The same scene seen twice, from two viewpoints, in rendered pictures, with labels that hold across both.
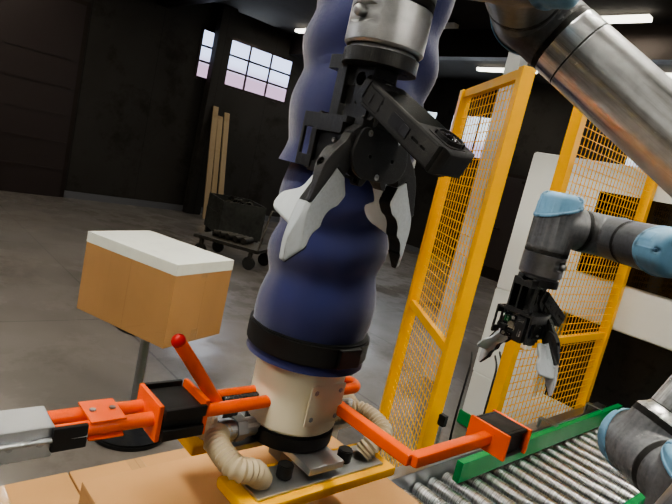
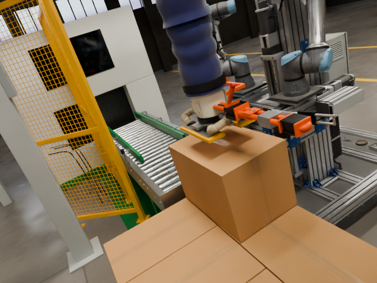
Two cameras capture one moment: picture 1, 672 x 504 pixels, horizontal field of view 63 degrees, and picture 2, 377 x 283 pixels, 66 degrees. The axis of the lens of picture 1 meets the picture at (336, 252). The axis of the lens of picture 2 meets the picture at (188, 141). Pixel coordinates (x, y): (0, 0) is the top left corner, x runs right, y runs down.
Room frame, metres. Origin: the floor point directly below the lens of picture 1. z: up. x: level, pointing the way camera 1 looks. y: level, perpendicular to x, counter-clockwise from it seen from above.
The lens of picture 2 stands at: (0.57, 1.45, 1.62)
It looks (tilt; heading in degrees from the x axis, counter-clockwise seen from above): 22 degrees down; 293
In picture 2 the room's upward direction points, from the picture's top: 18 degrees counter-clockwise
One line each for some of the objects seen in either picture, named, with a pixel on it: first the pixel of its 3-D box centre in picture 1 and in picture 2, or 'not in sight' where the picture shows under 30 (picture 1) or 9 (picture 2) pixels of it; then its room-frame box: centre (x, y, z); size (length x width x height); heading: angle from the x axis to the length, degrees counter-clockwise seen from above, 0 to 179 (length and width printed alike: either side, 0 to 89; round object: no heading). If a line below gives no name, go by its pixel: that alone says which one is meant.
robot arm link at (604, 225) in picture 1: (611, 237); (208, 14); (0.98, -0.47, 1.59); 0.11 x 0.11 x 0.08; 8
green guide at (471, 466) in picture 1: (547, 430); (116, 141); (2.51, -1.18, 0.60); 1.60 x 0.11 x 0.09; 134
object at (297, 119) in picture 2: not in sight; (294, 124); (0.58, 0.46, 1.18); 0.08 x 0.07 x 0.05; 133
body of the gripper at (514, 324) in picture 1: (527, 308); (212, 42); (0.98, -0.36, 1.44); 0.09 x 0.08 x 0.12; 133
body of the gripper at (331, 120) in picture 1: (361, 120); not in sight; (0.54, 0.00, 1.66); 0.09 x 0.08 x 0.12; 44
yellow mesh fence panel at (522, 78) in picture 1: (431, 311); (63, 130); (2.47, -0.49, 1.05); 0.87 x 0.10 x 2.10; 6
